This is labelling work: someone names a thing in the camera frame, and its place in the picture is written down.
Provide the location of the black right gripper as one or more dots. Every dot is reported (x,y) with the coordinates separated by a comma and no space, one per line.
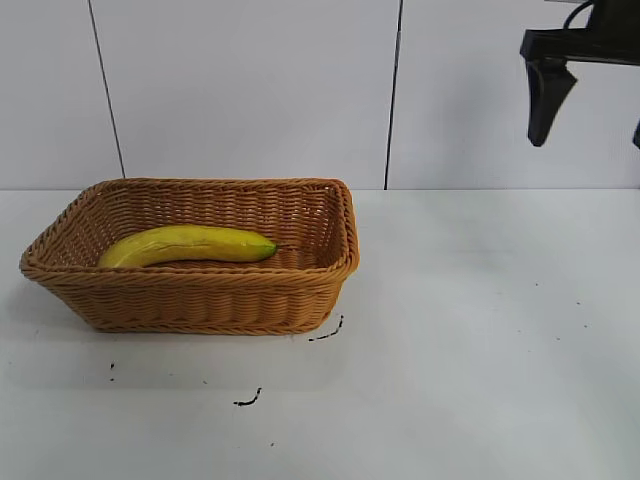
(600,45)

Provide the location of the yellow banana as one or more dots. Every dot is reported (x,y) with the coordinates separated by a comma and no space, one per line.
(190,245)

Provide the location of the brown woven wicker basket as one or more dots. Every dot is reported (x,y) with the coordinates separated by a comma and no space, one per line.
(200,300)

